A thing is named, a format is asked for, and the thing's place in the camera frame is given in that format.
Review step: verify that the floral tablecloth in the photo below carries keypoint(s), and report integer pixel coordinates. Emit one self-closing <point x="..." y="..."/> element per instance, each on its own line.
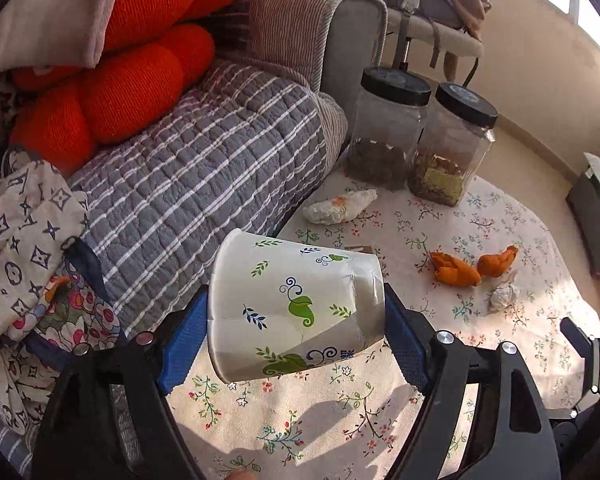
<point x="300" y="410"/>

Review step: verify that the white grey office chair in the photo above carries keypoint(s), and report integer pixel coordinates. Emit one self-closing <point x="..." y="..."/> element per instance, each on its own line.
<point x="430" y="25"/>

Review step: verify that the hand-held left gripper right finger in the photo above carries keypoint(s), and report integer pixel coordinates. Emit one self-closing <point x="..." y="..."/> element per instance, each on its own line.
<point x="405" y="345"/>

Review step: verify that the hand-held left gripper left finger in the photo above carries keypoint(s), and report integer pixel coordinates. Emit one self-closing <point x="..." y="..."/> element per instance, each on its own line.
<point x="182" y="355"/>

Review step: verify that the brown striped sofa cover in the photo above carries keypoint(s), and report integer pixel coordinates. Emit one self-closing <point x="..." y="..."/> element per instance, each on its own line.
<point x="280" y="30"/>

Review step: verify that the grey storage ottoman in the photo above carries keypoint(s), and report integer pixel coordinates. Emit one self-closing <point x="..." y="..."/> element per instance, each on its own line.
<point x="592" y="210"/>

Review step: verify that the small crumpled tissue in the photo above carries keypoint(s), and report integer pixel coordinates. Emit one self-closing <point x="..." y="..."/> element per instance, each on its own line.
<point x="502" y="296"/>

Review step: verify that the orange peel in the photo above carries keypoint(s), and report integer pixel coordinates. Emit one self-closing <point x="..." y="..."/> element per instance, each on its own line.
<point x="455" y="271"/>
<point x="497" y="262"/>

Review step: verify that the white leaf print paper cup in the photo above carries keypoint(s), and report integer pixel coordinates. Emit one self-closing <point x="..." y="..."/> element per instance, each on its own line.
<point x="290" y="310"/>

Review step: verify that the grey striped quilt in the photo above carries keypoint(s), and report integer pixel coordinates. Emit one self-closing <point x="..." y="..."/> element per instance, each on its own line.
<point x="205" y="160"/>

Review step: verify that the white monogram print cloth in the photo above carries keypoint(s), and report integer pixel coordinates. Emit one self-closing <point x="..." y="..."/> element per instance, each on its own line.
<point x="25" y="225"/>

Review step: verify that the large crumpled tissue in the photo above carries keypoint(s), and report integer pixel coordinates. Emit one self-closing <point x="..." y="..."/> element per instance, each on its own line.
<point x="337" y="207"/>

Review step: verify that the beige blanket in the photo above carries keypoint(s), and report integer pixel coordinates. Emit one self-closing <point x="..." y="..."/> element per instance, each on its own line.
<point x="45" y="10"/>

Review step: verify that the floral fabric bag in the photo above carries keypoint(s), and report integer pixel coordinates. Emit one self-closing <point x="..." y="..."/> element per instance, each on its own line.
<point x="75" y="310"/>

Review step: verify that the plastic jar with dark contents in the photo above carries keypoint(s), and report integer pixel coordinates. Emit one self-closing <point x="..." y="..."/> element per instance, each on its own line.
<point x="385" y="130"/>

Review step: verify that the red knotted cushion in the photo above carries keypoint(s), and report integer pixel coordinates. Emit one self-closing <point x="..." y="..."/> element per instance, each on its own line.
<point x="130" y="95"/>

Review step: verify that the plastic jar with yellow contents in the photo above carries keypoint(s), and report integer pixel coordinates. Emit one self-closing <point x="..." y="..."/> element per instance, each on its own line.
<point x="452" y="145"/>

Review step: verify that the grey sofa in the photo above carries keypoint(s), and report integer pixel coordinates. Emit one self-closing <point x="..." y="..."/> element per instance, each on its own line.
<point x="355" y="35"/>

